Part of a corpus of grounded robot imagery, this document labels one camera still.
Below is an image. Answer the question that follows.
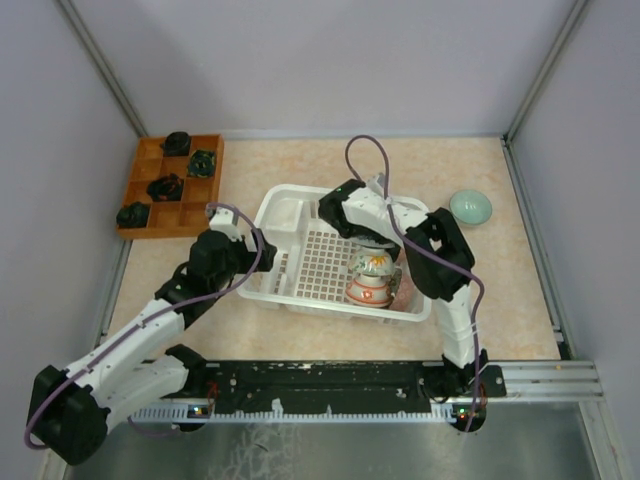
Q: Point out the white plastic dish rack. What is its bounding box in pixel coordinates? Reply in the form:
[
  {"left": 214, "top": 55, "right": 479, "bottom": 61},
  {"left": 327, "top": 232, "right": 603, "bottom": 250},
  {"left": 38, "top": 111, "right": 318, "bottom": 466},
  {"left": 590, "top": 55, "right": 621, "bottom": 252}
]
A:
[{"left": 238, "top": 184, "right": 431, "bottom": 324}]

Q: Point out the pale green celadon bowl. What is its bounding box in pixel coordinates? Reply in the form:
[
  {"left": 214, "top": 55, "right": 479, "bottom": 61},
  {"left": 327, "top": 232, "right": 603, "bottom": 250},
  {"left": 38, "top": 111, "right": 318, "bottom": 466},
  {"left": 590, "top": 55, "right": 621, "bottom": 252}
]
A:
[{"left": 449, "top": 189, "right": 493, "bottom": 226}]

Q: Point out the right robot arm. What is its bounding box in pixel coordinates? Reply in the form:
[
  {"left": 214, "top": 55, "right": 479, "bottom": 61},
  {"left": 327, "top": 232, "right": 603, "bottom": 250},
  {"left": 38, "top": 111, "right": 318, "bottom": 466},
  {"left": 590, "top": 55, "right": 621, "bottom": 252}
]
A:
[{"left": 318, "top": 179, "right": 486, "bottom": 396}]

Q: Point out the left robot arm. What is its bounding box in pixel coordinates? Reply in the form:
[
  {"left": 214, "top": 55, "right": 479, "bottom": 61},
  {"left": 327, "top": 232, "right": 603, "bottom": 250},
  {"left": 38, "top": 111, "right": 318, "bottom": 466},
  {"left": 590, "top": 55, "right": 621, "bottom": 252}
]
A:
[{"left": 23, "top": 229, "right": 277, "bottom": 465}]

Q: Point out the green orange floral bowl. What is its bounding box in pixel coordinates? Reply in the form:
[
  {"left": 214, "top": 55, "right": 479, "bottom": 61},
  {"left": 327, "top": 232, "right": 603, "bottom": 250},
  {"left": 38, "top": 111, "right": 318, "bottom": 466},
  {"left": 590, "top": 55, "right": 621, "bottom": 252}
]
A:
[{"left": 348, "top": 247, "right": 395, "bottom": 277}]

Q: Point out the red white patterned bowl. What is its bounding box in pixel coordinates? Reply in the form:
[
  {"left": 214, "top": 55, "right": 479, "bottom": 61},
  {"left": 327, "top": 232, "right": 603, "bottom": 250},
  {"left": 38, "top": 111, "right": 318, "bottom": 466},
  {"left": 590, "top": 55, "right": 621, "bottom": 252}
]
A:
[{"left": 345, "top": 274, "right": 392, "bottom": 308}]

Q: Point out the wooden compartment tray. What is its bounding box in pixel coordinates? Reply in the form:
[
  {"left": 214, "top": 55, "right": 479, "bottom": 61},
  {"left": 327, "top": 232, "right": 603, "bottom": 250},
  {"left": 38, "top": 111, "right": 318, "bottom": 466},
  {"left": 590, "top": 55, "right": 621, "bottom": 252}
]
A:
[{"left": 116, "top": 134, "right": 225, "bottom": 240}]

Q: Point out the black orange rolled item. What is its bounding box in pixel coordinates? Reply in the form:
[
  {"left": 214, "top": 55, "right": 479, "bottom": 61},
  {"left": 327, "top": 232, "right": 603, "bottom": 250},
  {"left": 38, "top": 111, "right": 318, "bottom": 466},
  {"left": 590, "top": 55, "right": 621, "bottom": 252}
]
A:
[{"left": 146, "top": 173, "right": 184, "bottom": 202}]

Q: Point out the pink bowl front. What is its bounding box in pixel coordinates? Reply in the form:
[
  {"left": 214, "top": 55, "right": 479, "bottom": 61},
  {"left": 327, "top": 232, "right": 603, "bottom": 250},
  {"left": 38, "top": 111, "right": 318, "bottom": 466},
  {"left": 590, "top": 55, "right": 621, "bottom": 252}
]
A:
[{"left": 390, "top": 274, "right": 415, "bottom": 312}]

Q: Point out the dark green rolled item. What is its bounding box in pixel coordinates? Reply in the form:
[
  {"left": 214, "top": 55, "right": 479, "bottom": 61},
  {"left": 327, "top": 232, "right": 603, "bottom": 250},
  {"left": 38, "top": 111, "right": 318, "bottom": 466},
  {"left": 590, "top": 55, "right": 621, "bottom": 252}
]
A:
[{"left": 116, "top": 202, "right": 150, "bottom": 229}]

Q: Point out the green black rolled item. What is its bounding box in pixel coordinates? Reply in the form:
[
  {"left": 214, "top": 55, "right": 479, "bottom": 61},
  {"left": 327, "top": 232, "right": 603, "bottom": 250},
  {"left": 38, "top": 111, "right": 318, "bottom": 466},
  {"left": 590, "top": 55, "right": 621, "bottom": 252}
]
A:
[{"left": 187, "top": 149, "right": 217, "bottom": 178}]

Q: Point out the black rolled item top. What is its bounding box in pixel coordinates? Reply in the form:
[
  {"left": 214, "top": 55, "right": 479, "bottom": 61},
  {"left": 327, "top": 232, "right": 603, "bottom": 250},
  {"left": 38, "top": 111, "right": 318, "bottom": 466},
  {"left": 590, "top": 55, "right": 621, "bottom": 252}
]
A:
[{"left": 160, "top": 131, "right": 191, "bottom": 157}]

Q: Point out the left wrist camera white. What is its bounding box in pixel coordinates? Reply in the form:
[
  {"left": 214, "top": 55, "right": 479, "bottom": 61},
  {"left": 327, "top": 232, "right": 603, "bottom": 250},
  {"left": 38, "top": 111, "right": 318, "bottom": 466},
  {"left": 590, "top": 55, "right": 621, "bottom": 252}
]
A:
[{"left": 205, "top": 203, "right": 244, "bottom": 242}]

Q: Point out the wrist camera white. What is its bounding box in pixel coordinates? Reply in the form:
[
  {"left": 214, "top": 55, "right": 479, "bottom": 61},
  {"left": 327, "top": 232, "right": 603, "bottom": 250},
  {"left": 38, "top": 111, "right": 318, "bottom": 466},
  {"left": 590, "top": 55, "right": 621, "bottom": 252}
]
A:
[
  {"left": 205, "top": 203, "right": 244, "bottom": 242},
  {"left": 366, "top": 172, "right": 388, "bottom": 197}
]

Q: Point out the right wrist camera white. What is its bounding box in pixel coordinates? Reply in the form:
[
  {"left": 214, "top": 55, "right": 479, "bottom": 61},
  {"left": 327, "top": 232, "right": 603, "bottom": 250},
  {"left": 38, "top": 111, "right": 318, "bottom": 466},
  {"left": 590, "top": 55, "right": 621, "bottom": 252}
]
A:
[{"left": 366, "top": 172, "right": 388, "bottom": 197}]

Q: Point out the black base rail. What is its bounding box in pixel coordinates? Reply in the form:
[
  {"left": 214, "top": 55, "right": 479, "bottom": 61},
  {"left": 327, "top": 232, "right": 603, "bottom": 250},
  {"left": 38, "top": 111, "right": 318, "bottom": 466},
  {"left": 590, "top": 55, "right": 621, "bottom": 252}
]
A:
[{"left": 149, "top": 358, "right": 506, "bottom": 416}]

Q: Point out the white cable duct strip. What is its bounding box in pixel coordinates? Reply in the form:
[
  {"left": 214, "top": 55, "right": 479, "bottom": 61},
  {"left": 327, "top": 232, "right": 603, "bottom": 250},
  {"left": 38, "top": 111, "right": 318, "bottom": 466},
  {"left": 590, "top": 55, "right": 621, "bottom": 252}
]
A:
[{"left": 134, "top": 399, "right": 481, "bottom": 426}]

